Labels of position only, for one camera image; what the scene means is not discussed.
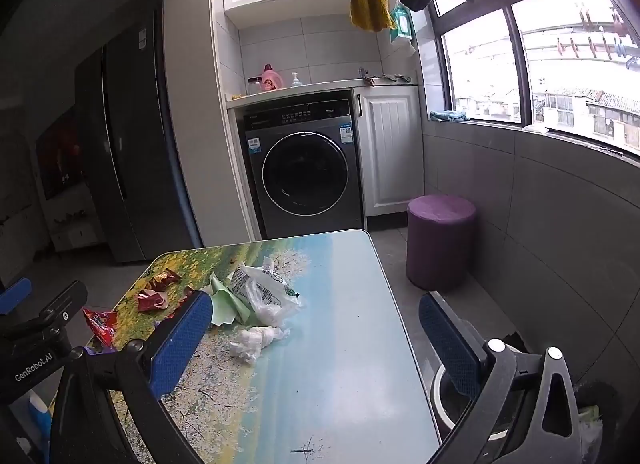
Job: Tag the orange striped snack wrapper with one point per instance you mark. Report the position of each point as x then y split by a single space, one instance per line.
162 280

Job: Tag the dark wall screen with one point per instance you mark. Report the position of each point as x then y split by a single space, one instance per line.
60 159

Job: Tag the pink detergent bottle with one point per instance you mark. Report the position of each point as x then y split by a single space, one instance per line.
272 79

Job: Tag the row of clothes pegs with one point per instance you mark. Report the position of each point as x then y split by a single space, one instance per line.
582 14

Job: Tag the dark grey washing machine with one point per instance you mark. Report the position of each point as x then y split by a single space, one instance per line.
305 169

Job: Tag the person's left hand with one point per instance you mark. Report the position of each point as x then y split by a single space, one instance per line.
39 414

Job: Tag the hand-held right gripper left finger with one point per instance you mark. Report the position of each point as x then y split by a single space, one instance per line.
180 344

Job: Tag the black window frame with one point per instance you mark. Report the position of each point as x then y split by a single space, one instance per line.
517 69

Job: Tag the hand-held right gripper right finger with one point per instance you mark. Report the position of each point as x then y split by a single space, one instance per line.
450 344

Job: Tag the dark grey refrigerator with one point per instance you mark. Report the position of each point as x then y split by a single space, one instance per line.
140 144

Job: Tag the glass jar dark lid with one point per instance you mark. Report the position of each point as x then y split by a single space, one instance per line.
255 85

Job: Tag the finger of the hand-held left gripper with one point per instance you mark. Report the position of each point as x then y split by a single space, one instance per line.
15 295
57 301

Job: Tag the crumpled white tissue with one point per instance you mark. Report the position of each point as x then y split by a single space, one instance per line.
250 341

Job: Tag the green wipes pack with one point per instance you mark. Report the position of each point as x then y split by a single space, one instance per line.
402 24

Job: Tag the small red wrapper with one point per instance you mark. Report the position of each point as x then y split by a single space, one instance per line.
150 301

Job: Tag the purple round stool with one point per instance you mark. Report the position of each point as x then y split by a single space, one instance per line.
440 244

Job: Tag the red clear snack wrapper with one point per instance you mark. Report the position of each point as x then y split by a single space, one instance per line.
100 326

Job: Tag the green paper sheet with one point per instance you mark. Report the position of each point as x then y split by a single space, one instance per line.
227 304

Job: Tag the white floor cabinet door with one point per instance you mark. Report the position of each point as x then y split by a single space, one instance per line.
390 154

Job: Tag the clear plastic bag wrapper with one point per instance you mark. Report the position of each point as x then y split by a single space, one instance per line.
265 289

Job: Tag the white round trash bin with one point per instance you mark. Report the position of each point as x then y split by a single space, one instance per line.
439 396

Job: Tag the blue cloth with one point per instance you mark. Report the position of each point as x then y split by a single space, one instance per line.
447 116

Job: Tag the grey rag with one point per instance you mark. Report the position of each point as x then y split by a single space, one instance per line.
387 78

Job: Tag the white low cabinet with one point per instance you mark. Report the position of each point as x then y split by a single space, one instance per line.
75 234

